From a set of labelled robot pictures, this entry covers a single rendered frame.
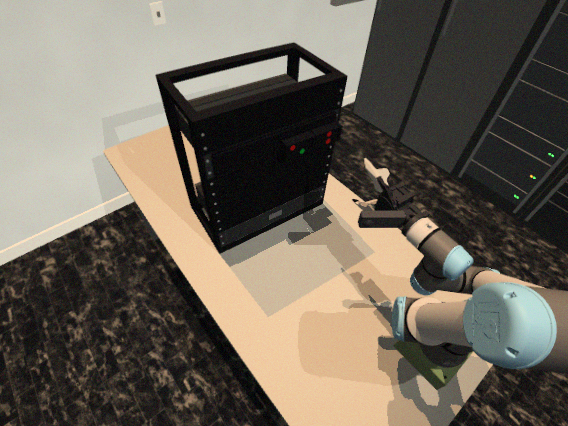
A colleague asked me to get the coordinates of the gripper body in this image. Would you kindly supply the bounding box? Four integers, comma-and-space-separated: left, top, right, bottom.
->
374, 183, 429, 237

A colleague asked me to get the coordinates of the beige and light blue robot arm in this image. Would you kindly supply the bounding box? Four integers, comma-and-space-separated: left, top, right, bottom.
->
392, 218, 568, 374

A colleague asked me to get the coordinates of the black server rack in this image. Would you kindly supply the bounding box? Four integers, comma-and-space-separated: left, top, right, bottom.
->
156, 42, 348, 254

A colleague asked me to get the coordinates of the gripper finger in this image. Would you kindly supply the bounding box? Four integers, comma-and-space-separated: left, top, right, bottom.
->
352, 199, 377, 211
364, 159, 394, 202

